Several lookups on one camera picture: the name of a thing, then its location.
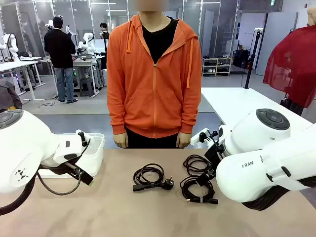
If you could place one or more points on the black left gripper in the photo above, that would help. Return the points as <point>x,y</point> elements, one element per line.
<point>56,168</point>

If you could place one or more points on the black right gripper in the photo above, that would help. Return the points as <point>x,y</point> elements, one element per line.
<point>213,155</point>

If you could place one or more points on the person's right forearm orange sleeve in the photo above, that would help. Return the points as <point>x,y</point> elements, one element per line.
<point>116,118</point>

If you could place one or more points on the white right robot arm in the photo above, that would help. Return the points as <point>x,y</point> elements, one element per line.
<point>247,177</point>

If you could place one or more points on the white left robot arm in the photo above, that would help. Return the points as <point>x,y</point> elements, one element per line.
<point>24,148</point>

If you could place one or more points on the person's left forearm orange sleeve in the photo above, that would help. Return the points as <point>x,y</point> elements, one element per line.
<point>188,116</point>

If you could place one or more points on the person's left hand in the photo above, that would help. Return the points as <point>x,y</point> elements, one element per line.
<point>184,140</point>

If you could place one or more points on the person's right hand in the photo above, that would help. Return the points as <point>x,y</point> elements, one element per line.
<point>121,140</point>

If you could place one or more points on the clear plastic storage bin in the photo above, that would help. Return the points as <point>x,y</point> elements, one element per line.
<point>95,158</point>

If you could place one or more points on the white side table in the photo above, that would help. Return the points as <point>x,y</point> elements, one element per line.
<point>234,103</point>

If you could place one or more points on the gray plastic stool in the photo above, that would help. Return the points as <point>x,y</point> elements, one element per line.
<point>87,85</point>

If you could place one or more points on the person in orange hoodie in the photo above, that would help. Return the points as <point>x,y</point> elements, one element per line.
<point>153,98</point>

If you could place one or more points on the black tripod stand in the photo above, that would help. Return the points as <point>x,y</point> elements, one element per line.
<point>247,86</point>

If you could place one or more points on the gray jacket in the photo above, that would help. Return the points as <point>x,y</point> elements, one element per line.
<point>8,96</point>

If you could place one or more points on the wooden shoe rack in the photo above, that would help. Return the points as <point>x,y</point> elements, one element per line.
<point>217,65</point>

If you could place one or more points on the gray workbench desk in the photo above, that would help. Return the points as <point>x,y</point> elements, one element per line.
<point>84,63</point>

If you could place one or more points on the black bag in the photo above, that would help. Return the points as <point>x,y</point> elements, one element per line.
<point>293,106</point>

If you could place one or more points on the black equipment bags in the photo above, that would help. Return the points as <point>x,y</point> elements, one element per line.
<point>240,59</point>

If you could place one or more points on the man in black jacket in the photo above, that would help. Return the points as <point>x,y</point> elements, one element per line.
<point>59,49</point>

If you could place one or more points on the white background desk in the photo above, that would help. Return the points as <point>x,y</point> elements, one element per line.
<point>14,64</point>

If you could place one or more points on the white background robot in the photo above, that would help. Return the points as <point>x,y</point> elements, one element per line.
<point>87,39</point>
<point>12,45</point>

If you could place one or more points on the red sheer cape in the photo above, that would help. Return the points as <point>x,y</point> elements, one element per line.
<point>291,61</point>

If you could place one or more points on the dark-haired background person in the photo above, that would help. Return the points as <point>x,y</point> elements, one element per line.
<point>104,26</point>

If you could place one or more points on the beige mannequin head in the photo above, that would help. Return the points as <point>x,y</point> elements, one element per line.
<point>312,14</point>

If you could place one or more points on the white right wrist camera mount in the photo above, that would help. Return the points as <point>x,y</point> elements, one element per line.
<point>196,139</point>

